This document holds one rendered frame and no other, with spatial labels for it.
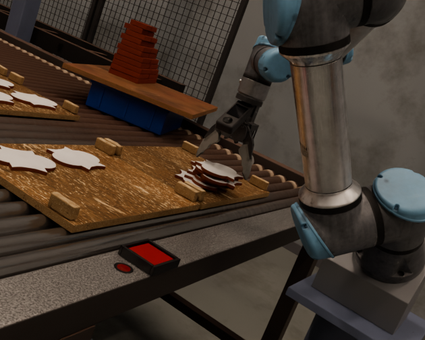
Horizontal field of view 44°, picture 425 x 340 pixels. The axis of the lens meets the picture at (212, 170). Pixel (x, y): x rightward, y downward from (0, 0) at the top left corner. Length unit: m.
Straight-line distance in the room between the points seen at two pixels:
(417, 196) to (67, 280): 0.63
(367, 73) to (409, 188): 3.03
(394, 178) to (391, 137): 2.90
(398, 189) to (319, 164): 0.17
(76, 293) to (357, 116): 3.42
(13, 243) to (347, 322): 0.66
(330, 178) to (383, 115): 3.04
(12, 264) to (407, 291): 0.77
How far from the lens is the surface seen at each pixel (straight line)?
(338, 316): 1.13
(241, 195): 1.42
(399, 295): 1.16
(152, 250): 0.90
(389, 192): 1.01
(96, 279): 0.79
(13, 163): 1.06
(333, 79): 0.87
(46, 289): 0.74
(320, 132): 0.89
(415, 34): 4.00
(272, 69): 1.19
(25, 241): 0.84
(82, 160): 1.20
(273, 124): 4.23
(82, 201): 0.99
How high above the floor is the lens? 1.29
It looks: 13 degrees down
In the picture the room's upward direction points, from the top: 21 degrees clockwise
